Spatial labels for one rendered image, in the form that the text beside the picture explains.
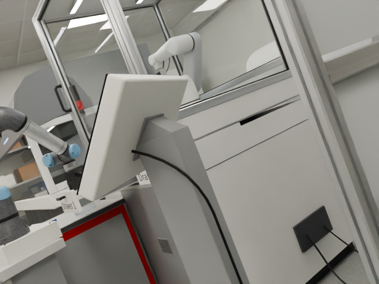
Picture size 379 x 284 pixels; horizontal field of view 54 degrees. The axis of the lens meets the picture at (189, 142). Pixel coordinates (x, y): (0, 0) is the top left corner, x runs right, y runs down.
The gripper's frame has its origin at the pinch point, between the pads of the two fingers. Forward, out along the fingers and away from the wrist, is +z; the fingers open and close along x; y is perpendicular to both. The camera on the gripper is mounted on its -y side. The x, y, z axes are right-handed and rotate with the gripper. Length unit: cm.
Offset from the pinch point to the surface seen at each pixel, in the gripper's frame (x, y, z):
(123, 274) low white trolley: 18.2, -2.9, 43.7
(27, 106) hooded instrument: -48, 15, -72
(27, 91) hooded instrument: -49, 11, -82
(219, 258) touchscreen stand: 131, -29, 17
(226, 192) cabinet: 70, -58, 15
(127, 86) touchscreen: 144, -21, -34
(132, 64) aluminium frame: 73, -39, -53
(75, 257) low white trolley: 24.1, 16.3, 22.8
